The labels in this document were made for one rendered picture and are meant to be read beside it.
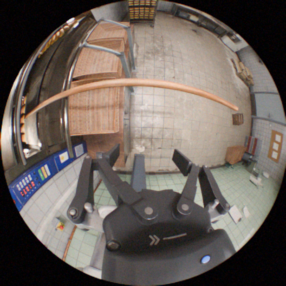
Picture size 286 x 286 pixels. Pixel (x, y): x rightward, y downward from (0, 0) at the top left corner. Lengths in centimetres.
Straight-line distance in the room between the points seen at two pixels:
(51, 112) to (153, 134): 148
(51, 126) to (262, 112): 530
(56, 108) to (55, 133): 21
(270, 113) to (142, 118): 466
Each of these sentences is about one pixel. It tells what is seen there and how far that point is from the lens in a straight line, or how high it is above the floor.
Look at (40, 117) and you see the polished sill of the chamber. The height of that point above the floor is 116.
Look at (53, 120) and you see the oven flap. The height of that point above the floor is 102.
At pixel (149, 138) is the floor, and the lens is 154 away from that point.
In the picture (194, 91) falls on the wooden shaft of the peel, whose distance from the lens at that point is 38.
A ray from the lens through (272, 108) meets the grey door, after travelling 461.
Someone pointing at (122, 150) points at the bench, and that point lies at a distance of 100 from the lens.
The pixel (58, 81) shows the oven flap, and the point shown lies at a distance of 98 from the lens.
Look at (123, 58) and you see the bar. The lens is 80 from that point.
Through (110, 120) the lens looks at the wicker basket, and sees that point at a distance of 98.
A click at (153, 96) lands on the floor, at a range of 158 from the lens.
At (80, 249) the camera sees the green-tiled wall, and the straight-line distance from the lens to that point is 123.
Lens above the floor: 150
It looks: 75 degrees down
